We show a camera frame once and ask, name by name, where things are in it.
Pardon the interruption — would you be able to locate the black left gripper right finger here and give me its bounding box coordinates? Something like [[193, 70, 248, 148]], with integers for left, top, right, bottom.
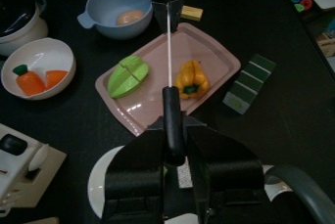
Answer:
[[185, 114, 282, 224]]

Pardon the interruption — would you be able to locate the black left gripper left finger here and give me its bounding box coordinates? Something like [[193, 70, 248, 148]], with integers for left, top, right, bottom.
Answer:
[[101, 115, 168, 224]]

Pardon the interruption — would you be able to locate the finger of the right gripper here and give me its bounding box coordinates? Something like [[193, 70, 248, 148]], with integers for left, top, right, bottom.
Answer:
[[152, 1, 169, 34], [169, 0, 186, 34]]

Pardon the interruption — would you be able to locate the black-handled toy knife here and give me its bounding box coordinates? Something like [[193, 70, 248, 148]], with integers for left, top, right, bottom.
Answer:
[[161, 2, 188, 167]]

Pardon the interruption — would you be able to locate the green toy squash tip piece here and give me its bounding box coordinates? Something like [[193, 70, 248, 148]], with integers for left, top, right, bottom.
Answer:
[[118, 54, 150, 82]]

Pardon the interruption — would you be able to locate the green toy squash base piece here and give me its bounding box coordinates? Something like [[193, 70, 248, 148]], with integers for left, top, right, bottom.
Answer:
[[106, 66, 141, 100]]

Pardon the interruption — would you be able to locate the small yellow wooden block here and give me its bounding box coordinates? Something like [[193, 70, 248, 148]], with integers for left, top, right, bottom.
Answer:
[[180, 5, 204, 22]]

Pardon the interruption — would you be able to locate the beige toy egg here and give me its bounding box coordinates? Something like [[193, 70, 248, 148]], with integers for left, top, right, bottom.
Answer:
[[115, 9, 145, 26]]

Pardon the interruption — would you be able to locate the white round plate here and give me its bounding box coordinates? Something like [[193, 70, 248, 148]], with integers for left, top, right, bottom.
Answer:
[[86, 145, 294, 224]]

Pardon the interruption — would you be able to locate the light blue bowl with spout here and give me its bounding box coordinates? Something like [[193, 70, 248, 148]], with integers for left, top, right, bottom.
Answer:
[[77, 0, 154, 41]]

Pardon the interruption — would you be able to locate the yellow toy bell pepper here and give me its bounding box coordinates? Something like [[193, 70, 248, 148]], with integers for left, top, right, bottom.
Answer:
[[174, 59, 211, 100]]

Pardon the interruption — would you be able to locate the pink plastic tray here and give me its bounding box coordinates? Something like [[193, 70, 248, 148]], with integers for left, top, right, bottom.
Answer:
[[94, 22, 243, 137]]

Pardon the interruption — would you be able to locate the white toy kitchen appliance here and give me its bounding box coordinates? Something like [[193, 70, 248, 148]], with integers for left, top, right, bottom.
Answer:
[[0, 123, 69, 218]]

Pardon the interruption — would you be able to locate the green paint swatch card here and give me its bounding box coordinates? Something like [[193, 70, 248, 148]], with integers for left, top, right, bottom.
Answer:
[[221, 53, 278, 115]]

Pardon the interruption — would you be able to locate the tan wooden piece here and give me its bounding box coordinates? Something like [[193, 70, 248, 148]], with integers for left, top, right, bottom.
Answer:
[[23, 216, 60, 224]]

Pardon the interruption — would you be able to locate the white oval bowl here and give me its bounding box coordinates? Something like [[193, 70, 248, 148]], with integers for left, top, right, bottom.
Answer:
[[0, 37, 78, 101]]

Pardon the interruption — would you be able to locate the orange carrot tip piece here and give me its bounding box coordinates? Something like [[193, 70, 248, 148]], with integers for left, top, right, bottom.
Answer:
[[44, 69, 70, 91]]

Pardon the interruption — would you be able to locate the white pot with dark inside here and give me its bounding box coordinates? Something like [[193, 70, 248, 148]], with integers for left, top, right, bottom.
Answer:
[[0, 0, 50, 57]]

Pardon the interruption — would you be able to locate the cardboard box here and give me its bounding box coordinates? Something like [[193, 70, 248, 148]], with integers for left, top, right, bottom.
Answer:
[[315, 31, 335, 58]]

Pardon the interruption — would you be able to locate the orange carrot piece green top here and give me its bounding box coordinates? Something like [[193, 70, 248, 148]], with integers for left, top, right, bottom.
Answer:
[[12, 64, 47, 97]]

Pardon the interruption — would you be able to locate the grey curved handle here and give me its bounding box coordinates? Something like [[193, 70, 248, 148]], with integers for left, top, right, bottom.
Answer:
[[264, 163, 335, 224]]

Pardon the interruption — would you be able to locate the red toy ring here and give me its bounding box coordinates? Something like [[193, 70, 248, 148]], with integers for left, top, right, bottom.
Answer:
[[299, 0, 314, 11]]

